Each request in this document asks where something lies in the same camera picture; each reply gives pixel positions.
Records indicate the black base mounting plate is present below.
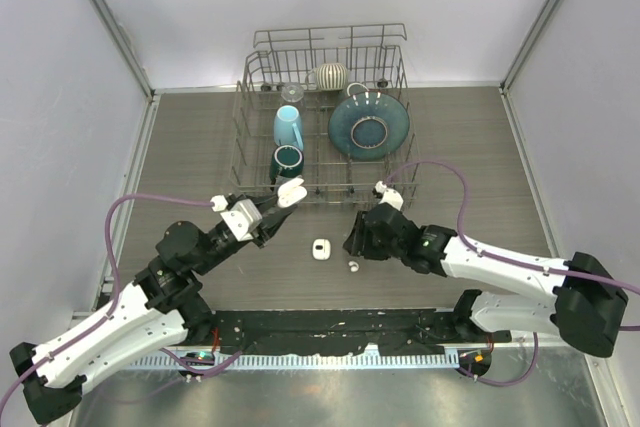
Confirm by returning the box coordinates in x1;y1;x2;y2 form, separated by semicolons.
184;309;512;357

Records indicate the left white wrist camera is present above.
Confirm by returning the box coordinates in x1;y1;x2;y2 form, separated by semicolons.
210;195;263;242

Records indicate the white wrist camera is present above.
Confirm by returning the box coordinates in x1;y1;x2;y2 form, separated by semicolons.
210;195;263;242
373;181;404;211

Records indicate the striped beige ceramic jar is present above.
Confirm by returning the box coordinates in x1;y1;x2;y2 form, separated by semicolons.
305;62;349;92

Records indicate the light blue mug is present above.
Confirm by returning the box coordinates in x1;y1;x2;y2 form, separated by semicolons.
273;105;304;151

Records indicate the white rimmed cup behind plate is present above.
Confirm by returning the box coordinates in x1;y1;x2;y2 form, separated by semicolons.
345;82;369;97

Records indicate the white earbud charging case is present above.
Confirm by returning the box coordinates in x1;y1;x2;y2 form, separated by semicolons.
312;238;332;261

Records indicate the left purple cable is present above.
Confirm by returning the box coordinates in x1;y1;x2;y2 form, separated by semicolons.
0;192;246;413

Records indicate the grey wire dish rack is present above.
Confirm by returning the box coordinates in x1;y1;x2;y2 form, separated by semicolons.
230;23;418;209

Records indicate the small clear glass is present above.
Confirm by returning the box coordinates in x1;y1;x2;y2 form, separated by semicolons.
280;83;304;104

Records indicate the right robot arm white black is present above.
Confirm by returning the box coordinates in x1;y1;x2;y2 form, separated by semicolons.
343;203;628;358

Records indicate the large blue ceramic plate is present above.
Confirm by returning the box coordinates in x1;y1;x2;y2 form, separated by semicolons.
328;91;411;161

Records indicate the dark green mug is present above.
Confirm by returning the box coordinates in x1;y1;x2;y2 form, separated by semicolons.
269;145;304;186

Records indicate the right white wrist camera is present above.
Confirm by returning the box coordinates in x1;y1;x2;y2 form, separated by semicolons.
373;181;404;211

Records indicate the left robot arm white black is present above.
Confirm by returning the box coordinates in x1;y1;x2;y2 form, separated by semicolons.
10;180;307;425

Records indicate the white slotted cable duct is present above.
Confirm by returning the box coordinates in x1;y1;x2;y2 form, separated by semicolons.
129;345;459;371

